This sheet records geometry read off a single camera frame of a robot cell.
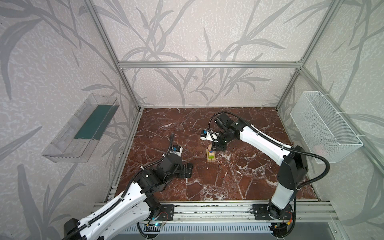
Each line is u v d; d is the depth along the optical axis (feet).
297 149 1.55
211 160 2.97
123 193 1.53
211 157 2.91
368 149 1.88
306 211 2.48
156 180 1.72
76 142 2.08
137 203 1.56
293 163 1.45
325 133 2.10
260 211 2.41
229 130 1.96
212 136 2.32
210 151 2.90
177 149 2.18
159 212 2.19
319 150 2.41
